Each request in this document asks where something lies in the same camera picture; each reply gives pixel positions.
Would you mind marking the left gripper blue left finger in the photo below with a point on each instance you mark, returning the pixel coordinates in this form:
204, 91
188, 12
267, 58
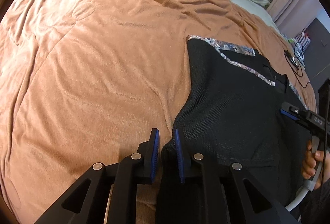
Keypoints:
149, 151

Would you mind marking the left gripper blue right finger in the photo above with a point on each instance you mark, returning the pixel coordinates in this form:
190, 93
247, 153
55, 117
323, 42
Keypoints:
183, 156

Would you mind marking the black t-shirt with patterned trim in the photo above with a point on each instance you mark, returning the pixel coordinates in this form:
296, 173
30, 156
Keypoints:
245, 154

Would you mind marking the person's right hand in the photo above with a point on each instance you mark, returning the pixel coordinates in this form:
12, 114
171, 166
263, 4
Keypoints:
310, 160

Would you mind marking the small black device on bed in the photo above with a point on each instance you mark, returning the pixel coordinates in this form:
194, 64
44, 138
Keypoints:
294, 61

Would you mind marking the right pink curtain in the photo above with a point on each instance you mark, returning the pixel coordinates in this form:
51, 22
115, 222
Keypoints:
292, 16

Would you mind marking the peach brown blanket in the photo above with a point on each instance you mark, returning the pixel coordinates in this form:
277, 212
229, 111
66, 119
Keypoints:
85, 81

